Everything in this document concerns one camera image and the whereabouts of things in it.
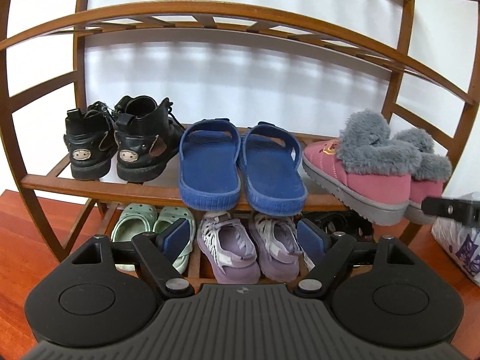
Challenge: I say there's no pink boot grey fur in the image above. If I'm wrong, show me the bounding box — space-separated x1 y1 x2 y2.
394 127 452 225
302 110 421 226

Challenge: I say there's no black leather boot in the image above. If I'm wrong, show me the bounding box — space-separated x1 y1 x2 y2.
64 102 118 180
112 95 185 184

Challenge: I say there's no white purple plastic bag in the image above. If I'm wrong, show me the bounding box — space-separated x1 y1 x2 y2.
431 192 479 286

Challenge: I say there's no blue slipper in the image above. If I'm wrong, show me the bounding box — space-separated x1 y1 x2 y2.
238 122 308 217
179 119 241 211

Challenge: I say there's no brown wooden shoe rack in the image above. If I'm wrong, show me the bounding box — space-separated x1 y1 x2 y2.
0 0 480 282

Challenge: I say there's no black sport sandal silver sole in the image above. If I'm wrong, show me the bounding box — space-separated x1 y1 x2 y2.
302 210 374 242

